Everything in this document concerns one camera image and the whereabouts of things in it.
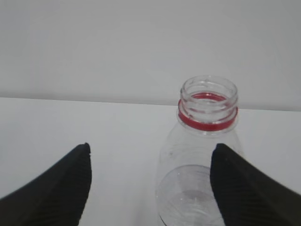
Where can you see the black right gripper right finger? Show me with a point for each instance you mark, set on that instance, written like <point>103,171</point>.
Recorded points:
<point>246,196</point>

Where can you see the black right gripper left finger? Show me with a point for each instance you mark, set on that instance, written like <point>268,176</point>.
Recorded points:
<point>57,197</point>

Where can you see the clear water bottle red label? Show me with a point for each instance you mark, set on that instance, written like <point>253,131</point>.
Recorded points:
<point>206,116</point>

